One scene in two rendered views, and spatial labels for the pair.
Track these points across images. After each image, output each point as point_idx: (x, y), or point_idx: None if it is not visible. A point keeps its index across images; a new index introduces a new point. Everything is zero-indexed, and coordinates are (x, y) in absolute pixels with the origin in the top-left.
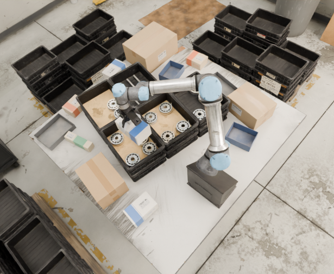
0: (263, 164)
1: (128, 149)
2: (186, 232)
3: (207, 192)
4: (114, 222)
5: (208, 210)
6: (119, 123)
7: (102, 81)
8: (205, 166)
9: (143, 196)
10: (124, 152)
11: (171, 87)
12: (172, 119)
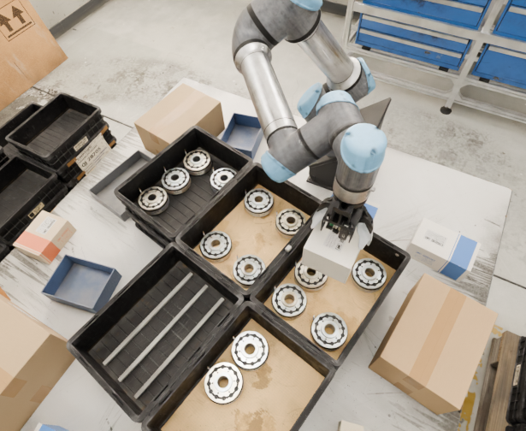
0: None
1: (344, 297)
2: (433, 183)
3: None
4: (482, 297)
5: (383, 162)
6: (361, 246)
7: None
8: None
9: (422, 243)
10: (354, 304)
11: (280, 86)
12: (240, 227)
